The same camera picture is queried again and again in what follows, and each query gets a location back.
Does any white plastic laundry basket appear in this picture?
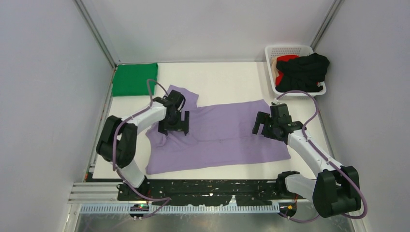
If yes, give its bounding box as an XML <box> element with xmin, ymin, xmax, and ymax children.
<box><xmin>264</xmin><ymin>44</ymin><xmax>327</xmax><ymax>100</ymax></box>

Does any folded green t shirt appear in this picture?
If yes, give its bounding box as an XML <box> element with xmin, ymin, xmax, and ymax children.
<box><xmin>112</xmin><ymin>63</ymin><xmax>158</xmax><ymax>97</ymax></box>

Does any beige t shirt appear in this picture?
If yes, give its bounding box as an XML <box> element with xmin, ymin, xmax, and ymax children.
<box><xmin>270</xmin><ymin>57</ymin><xmax>279</xmax><ymax>79</ymax></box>

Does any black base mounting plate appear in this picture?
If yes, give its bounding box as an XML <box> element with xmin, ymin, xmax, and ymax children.
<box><xmin>117</xmin><ymin>179</ymin><xmax>308</xmax><ymax>207</ymax></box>

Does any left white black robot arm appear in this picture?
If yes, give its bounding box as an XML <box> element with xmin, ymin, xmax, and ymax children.
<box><xmin>96</xmin><ymin>90</ymin><xmax>190</xmax><ymax>200</ymax></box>

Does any purple t shirt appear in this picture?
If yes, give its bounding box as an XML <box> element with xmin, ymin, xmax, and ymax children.
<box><xmin>146</xmin><ymin>85</ymin><xmax>291</xmax><ymax>174</ymax></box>

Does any aluminium frame rail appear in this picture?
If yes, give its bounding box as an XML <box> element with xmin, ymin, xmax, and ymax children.
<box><xmin>69</xmin><ymin>180</ymin><xmax>359</xmax><ymax>215</ymax></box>

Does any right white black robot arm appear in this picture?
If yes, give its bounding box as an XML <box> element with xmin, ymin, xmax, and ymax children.
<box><xmin>252</xmin><ymin>103</ymin><xmax>367</xmax><ymax>218</ymax></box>

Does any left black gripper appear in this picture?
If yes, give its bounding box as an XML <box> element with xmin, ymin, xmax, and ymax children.
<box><xmin>159</xmin><ymin>109</ymin><xmax>188</xmax><ymax>135</ymax></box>

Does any red t shirt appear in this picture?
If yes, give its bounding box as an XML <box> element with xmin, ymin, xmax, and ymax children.
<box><xmin>275</xmin><ymin>55</ymin><xmax>299</xmax><ymax>86</ymax></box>

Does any black t shirt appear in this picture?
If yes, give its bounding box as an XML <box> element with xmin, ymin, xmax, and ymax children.
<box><xmin>276</xmin><ymin>53</ymin><xmax>330</xmax><ymax>93</ymax></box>

